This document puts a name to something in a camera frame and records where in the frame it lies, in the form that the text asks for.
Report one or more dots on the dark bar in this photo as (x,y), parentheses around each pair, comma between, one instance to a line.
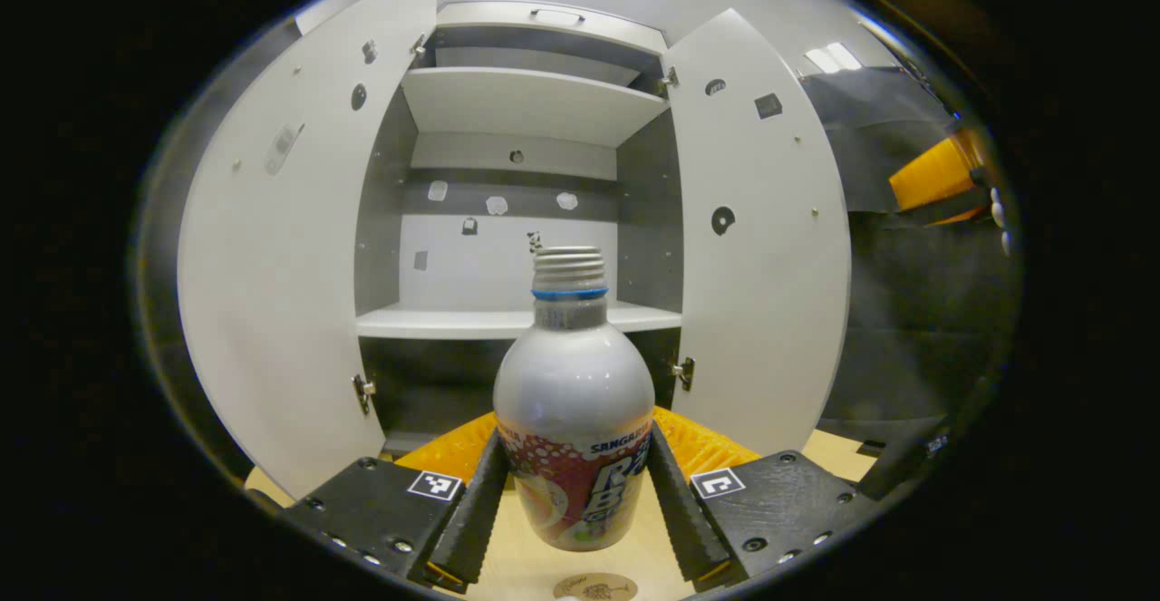
(906,470)

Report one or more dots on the white cabinet shelf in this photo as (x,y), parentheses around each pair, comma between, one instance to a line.
(526,62)
(435,322)
(526,107)

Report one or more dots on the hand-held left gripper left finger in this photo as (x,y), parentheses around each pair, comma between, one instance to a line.
(476,519)

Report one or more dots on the white cabinet door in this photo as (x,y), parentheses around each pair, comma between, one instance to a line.
(272,311)
(761,311)

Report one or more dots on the metal door hinge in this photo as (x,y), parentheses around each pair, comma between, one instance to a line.
(362,391)
(418,44)
(683,372)
(669,81)

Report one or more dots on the white and grey cabinet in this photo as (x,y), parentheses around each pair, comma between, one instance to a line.
(489,266)

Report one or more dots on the round wooden coaster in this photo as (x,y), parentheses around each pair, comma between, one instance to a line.
(598,588)

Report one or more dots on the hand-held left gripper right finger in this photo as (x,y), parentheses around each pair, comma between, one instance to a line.
(680,519)

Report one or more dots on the ceiling light panel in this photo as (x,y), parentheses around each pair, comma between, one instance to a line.
(834,57)

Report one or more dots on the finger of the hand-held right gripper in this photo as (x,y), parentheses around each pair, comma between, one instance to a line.
(938,175)

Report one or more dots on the black backdrop cloth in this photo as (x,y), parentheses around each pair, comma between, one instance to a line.
(906,311)

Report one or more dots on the silver bottle with pink label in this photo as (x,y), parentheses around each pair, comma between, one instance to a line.
(571,383)

